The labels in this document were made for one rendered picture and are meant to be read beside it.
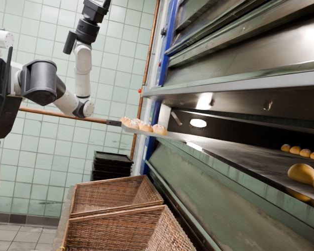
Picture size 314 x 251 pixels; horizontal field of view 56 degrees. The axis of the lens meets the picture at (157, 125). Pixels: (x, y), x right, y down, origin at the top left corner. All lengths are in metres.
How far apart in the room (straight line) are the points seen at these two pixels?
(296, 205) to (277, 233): 0.12
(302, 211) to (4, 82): 0.98
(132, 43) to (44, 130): 1.21
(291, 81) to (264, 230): 0.44
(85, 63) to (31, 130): 1.83
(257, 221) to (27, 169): 2.53
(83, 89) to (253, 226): 0.90
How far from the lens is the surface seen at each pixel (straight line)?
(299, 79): 0.54
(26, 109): 1.79
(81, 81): 1.36
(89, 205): 2.15
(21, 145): 3.08
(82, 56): 1.29
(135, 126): 1.54
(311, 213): 0.70
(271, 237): 0.84
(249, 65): 0.99
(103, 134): 2.99
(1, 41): 1.29
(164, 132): 1.57
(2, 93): 1.16
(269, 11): 1.02
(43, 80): 1.15
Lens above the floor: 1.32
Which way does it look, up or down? 3 degrees down
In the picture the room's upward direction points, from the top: 10 degrees clockwise
